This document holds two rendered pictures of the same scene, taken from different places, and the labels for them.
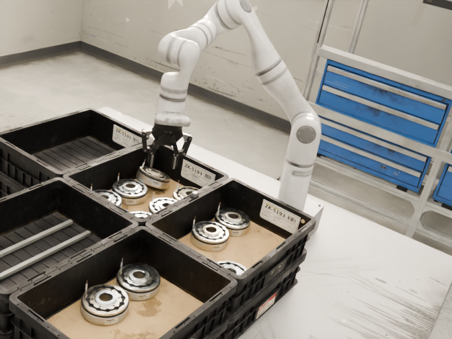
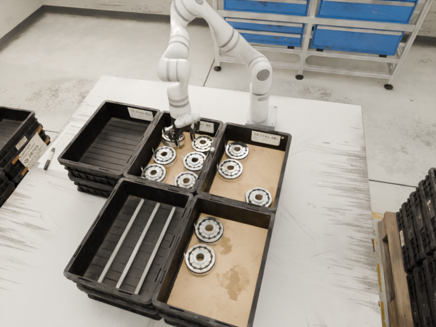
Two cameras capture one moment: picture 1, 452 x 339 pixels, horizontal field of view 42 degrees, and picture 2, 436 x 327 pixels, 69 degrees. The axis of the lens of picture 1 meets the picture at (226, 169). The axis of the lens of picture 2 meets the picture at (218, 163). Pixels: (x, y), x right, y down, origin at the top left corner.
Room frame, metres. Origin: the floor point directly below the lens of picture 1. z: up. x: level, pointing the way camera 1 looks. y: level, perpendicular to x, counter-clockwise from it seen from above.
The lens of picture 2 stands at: (0.57, 0.22, 1.89)
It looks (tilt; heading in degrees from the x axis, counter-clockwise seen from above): 50 degrees down; 349
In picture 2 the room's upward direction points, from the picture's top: 2 degrees counter-clockwise
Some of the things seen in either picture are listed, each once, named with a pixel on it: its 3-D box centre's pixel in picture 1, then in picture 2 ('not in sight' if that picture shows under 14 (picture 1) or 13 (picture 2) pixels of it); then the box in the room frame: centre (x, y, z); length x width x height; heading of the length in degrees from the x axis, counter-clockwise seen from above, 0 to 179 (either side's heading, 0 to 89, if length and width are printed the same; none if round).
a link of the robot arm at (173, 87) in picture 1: (179, 68); (178, 82); (1.43, 0.16, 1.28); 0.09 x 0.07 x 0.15; 73
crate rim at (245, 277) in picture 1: (235, 224); (247, 163); (1.33, -0.05, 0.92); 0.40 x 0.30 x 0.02; 150
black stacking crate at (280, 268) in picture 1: (231, 241); (246, 171); (1.33, -0.05, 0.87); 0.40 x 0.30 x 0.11; 150
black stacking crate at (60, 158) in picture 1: (75, 155); (115, 143); (1.63, 0.47, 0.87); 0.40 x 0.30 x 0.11; 150
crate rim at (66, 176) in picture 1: (149, 179); (176, 148); (1.48, 0.21, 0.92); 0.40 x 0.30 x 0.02; 150
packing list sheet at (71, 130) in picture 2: not in sight; (71, 145); (1.84, 0.74, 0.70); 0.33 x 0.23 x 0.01; 154
